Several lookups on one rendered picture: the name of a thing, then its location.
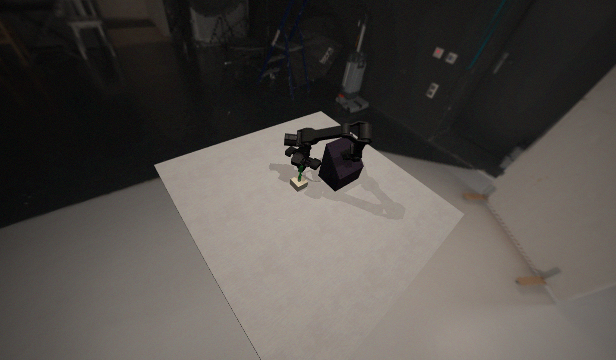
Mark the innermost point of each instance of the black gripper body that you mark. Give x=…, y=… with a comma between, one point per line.
x=313, y=163

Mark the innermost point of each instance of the tan rectangular block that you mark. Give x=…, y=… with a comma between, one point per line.
x=298, y=185

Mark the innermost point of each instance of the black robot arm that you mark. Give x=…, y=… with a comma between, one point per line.
x=308, y=136

